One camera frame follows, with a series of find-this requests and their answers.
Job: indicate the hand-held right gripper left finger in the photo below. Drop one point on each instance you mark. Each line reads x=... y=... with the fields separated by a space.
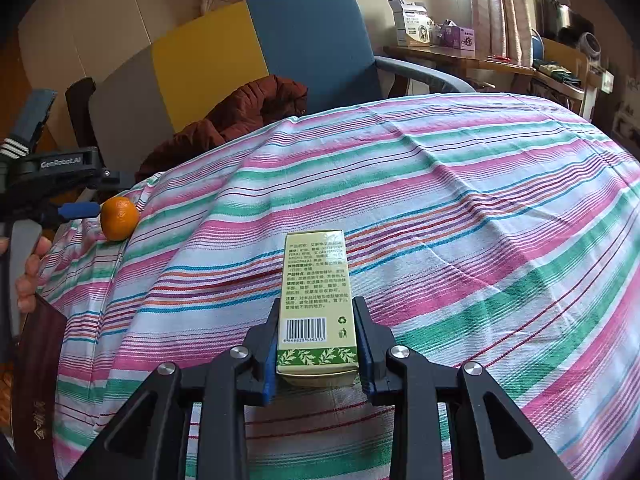
x=265 y=360

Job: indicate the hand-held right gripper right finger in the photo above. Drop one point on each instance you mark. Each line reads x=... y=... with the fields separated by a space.
x=367 y=360

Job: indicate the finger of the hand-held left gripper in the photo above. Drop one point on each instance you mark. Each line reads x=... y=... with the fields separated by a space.
x=80 y=210

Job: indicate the orange tangerine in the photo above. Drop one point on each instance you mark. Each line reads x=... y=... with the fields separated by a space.
x=120 y=219

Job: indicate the green paper box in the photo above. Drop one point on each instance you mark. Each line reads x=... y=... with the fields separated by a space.
x=315 y=300

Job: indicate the dark red gift box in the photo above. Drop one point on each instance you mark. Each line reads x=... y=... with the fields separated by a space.
x=40 y=360

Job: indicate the person's left hand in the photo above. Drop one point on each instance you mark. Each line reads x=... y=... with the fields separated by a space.
x=32 y=280

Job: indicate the dark chair back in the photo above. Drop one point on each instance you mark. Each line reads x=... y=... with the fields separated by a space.
x=80 y=110

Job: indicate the striped tablecloth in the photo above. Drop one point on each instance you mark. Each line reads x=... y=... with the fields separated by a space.
x=450 y=235

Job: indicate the dark red jacket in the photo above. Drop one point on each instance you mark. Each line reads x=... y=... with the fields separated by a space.
x=235 y=115

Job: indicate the blue yellow grey armchair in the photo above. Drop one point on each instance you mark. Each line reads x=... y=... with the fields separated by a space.
x=310 y=40

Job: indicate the wooden side desk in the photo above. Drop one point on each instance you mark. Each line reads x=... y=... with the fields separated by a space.
x=450 y=62

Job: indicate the purple tissue box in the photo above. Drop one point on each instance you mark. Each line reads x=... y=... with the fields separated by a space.
x=460 y=40

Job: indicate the white carton box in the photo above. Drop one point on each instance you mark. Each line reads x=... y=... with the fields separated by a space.
x=412 y=25

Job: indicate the white metal rack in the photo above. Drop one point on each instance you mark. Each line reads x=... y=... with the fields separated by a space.
x=565 y=85

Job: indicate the blue ball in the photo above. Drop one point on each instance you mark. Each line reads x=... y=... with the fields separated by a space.
x=536 y=45

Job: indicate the brown cardboard box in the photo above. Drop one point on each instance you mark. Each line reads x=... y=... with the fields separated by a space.
x=565 y=55

